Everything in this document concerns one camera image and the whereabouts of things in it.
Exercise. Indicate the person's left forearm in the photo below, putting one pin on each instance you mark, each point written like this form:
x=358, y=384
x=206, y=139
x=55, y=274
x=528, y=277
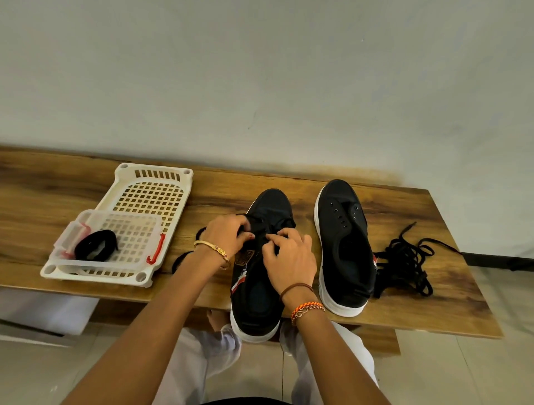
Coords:
x=138, y=342

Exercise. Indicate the black band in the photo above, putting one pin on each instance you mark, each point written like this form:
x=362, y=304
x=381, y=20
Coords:
x=85, y=252
x=182, y=260

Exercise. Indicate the white box under table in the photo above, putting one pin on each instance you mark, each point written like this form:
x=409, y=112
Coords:
x=42, y=313

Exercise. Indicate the black shoelace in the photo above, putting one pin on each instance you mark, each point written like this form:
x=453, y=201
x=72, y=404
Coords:
x=396, y=271
x=409, y=259

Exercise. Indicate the white plastic lattice basket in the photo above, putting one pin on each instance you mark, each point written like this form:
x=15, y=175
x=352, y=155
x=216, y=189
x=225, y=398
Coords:
x=154, y=192

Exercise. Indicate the black sneaker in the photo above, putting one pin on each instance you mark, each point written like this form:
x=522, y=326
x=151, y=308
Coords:
x=254, y=300
x=346, y=250

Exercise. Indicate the person's left hand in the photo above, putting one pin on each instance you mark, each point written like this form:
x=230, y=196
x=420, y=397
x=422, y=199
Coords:
x=221, y=234

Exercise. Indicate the person's right hand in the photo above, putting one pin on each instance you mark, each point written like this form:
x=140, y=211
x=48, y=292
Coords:
x=290, y=263

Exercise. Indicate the person's black shirt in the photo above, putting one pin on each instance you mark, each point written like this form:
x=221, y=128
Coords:
x=246, y=401

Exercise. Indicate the person's right forearm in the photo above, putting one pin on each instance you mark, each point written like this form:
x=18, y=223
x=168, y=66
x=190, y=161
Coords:
x=334, y=359

